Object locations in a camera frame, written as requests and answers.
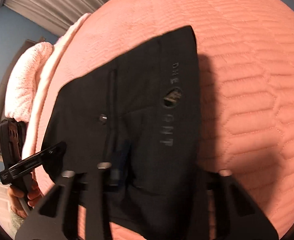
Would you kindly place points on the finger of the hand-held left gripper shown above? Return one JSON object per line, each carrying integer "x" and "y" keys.
{"x": 32, "y": 163}

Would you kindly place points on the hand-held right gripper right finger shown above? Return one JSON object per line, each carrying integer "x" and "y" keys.
{"x": 227, "y": 187}

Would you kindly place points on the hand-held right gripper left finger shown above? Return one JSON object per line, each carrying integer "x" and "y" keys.
{"x": 117, "y": 173}

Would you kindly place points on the black pants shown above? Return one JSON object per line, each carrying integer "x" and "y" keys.
{"x": 149, "y": 80}

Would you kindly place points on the person's left hand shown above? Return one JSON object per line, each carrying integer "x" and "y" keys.
{"x": 34, "y": 190}

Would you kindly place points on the pink knitted blanket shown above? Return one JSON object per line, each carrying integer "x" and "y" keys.
{"x": 27, "y": 80}

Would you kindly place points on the pale pink bed sheet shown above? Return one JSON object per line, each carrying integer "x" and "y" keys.
{"x": 49, "y": 67}

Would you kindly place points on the pink quilted bedspread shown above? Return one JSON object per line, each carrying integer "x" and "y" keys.
{"x": 249, "y": 80}

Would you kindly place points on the white pleated curtain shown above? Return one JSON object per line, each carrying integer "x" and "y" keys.
{"x": 62, "y": 0}

